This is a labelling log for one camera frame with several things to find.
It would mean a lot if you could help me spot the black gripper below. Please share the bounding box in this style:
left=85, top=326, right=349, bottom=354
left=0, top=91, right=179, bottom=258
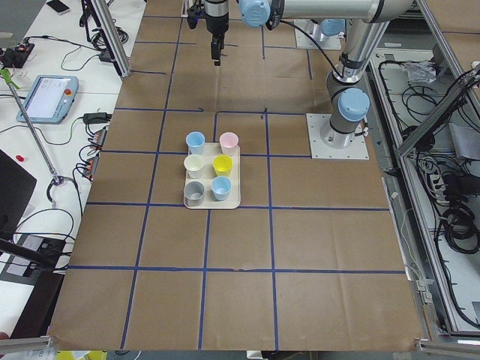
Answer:
left=204, top=0, right=229, bottom=66

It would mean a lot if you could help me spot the light blue plastic cup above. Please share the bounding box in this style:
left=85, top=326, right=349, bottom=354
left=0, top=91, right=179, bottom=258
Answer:
left=185, top=131, right=205, bottom=155

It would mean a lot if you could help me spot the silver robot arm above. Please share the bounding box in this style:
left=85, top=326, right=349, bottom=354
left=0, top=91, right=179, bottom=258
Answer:
left=238, top=0, right=412, bottom=149

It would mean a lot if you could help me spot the pink plastic cup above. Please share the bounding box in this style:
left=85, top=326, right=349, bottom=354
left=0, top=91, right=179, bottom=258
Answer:
left=219, top=132, right=239, bottom=156

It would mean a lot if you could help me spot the yellow plastic cup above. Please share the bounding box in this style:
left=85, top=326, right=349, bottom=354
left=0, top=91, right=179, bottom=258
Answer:
left=212, top=154, right=233, bottom=177

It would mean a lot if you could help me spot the cream white plastic cup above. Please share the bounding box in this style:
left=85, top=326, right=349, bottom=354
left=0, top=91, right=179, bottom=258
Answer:
left=184, top=154, right=204, bottom=179

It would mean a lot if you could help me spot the pale blue plastic cup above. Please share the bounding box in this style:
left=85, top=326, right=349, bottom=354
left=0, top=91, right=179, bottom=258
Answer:
left=211, top=175, right=232, bottom=201

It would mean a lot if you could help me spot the grey plastic cup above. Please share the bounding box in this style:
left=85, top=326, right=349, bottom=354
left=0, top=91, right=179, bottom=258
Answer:
left=184, top=181, right=205, bottom=207

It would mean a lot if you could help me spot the beige serving tray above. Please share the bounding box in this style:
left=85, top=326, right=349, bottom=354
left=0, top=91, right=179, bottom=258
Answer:
left=183, top=142, right=241, bottom=209

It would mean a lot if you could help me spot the black power adapter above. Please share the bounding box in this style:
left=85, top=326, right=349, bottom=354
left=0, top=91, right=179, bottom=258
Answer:
left=82, top=112, right=112, bottom=125

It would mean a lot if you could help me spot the black smartphone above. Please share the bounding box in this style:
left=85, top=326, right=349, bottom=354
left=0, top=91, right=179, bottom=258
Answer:
left=46, top=0, right=71, bottom=15

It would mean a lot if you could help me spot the blue teach pendant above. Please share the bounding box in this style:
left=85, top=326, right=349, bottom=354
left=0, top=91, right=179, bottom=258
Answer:
left=23, top=75, right=79, bottom=125

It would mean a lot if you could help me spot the long metal rod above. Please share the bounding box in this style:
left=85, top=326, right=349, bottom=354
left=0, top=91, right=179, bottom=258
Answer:
left=0, top=69, right=63, bottom=185

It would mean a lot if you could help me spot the black monitor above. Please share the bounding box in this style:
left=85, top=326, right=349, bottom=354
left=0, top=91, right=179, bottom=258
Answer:
left=0, top=151, right=37, bottom=239

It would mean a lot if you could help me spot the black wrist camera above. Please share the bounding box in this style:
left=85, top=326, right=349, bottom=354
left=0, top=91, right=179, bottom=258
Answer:
left=187, top=3, right=205, bottom=29

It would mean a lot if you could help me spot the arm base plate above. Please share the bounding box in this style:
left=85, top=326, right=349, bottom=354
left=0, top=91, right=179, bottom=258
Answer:
left=294, top=19, right=346, bottom=50
left=306, top=113, right=369, bottom=161

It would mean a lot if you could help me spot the aluminium frame post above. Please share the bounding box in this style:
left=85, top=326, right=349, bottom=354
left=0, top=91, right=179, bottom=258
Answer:
left=86, top=0, right=131, bottom=79

